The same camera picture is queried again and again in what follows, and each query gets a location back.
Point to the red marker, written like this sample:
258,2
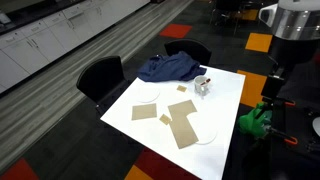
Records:
205,81

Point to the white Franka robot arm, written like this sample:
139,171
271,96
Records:
293,23

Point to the white mug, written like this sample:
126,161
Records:
200,88

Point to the white round plate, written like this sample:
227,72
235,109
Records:
148,94
207,131

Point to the small tan paper square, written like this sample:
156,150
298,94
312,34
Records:
181,88
165,119

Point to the blue crumpled cloth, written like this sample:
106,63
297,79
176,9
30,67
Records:
170,68

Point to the tan square paper sheet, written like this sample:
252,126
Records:
144,111

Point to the white cabinet row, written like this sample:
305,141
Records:
40,43

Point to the black orange bar clamp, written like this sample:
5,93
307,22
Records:
289,103
290,140

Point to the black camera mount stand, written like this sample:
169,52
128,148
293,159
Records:
272,86

